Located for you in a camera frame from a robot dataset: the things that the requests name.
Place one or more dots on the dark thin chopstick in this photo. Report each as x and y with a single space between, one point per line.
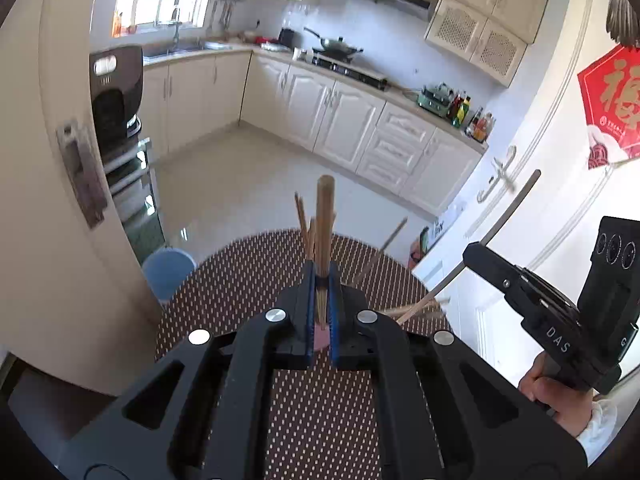
515 205

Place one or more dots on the light wooden chopstick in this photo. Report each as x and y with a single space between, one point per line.
420 308

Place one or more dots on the cluster of condiment bottles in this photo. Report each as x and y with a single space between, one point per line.
470 117

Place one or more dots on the white door frame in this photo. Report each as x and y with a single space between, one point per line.
65 85

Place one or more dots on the steel sink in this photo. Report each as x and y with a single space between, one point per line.
172 50

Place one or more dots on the metal door strike plate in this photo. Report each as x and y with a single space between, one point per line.
82 175

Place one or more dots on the white plate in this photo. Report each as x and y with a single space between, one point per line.
276 47

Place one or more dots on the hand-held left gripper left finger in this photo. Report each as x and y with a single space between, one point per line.
310 310

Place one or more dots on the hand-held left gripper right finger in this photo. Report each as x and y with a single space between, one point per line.
336 310

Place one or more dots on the white door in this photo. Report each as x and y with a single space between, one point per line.
550 135

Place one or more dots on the metal wok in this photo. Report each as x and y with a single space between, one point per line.
340 46

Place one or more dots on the round brown dotted table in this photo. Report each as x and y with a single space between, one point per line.
240 290

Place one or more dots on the red dish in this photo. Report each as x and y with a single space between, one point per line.
262 39

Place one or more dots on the metal faucet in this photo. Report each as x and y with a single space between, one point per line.
176 25

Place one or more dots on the black kettle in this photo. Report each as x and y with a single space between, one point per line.
286 37

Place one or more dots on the red and green bag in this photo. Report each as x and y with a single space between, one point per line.
419 250

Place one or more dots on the white printed packet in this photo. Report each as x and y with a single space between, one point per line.
450 220

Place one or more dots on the cream upper kitchen cabinets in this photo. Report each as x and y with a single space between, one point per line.
480 10

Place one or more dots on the pink cup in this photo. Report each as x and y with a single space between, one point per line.
322 340

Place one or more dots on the cream lower kitchen cabinets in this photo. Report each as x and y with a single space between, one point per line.
325 110

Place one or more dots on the cream kitchen cabinets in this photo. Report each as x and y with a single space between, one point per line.
325 110
480 10

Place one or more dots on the blue plastic stool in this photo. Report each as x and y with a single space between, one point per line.
170 272

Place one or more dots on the dark feathered wall decoration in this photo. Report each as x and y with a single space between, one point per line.
622 15

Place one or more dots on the metal storage rack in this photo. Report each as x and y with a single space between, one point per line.
135 195

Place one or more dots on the dark brown furniture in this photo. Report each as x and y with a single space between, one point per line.
55 405

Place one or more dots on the person's right hand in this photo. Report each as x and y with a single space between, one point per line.
560 400

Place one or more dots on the red paper wall poster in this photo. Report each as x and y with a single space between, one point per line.
615 105

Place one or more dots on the gas stove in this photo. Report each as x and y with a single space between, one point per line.
350 72

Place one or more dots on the wall utensil rail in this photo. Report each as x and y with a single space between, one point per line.
227 5

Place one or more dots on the green countertop appliance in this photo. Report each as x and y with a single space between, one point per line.
434 100

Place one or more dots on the round-tipped wooden chopstick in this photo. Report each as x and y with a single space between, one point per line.
325 235

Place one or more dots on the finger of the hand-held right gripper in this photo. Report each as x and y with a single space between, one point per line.
495 267
550 297

